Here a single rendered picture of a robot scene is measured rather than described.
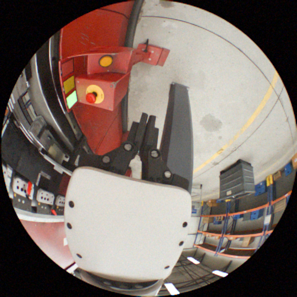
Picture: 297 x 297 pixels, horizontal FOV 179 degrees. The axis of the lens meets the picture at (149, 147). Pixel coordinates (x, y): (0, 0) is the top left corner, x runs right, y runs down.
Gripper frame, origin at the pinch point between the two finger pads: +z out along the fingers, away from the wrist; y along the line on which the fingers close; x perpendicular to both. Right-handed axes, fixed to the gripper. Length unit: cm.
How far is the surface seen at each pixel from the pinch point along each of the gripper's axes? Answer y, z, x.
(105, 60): -16.4, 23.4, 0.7
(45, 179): -46, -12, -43
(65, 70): -25.3, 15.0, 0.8
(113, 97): -10.0, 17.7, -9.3
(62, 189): -84, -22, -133
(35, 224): -47, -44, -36
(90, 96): -16.5, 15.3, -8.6
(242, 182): 198, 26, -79
